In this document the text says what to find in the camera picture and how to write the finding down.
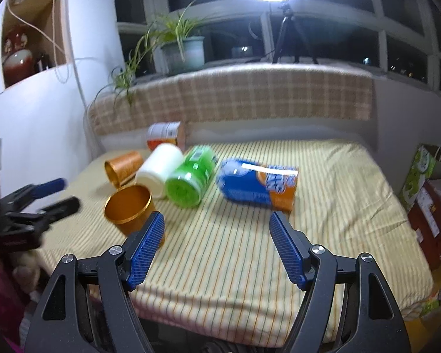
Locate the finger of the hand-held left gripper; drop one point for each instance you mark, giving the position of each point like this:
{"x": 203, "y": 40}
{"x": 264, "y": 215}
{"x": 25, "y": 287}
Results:
{"x": 47, "y": 186}
{"x": 60, "y": 207}

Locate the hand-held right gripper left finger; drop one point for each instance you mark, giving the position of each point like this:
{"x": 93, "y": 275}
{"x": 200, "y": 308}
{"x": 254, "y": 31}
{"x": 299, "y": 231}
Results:
{"x": 147, "y": 250}

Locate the white plastic jar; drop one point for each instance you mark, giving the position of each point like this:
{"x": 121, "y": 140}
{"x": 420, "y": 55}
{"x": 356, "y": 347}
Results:
{"x": 158, "y": 171}

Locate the red cardboard box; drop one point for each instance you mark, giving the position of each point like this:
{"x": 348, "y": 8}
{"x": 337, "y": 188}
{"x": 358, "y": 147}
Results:
{"x": 432, "y": 224}

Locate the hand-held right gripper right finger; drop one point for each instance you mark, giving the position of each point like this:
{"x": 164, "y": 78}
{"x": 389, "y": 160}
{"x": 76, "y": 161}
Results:
{"x": 287, "y": 250}

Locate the wooden wall shelf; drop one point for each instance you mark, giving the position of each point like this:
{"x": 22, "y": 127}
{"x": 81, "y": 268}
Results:
{"x": 57, "y": 25}

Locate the red ceramic vase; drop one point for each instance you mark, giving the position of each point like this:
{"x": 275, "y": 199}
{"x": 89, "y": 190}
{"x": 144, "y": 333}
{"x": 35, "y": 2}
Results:
{"x": 18, "y": 62}

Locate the black tripod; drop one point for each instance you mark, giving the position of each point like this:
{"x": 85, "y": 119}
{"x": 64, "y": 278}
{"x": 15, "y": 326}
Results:
{"x": 286, "y": 25}

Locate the striped bed sheet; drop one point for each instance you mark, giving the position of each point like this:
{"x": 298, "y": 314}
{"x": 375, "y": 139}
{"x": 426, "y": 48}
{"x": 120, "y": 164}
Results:
{"x": 334, "y": 206}

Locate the white window frame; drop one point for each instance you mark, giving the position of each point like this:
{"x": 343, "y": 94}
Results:
{"x": 381, "y": 47}

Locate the green plastic jar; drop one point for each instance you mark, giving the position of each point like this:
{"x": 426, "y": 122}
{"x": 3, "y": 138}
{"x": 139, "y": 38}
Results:
{"x": 187, "y": 182}

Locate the blue orange snack bag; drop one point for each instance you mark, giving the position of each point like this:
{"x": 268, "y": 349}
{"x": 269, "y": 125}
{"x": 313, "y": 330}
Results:
{"x": 253, "y": 185}

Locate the person's left hand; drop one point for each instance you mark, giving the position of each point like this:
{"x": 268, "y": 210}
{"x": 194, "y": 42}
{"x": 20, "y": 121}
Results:
{"x": 26, "y": 270}

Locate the green cardboard box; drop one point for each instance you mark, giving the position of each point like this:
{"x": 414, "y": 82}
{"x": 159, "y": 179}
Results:
{"x": 417, "y": 176}

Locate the potted spider plant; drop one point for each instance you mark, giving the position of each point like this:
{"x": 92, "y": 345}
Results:
{"x": 183, "y": 53}

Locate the plaid blanket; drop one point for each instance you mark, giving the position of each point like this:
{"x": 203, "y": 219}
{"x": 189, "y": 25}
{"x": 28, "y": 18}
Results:
{"x": 261, "y": 93}

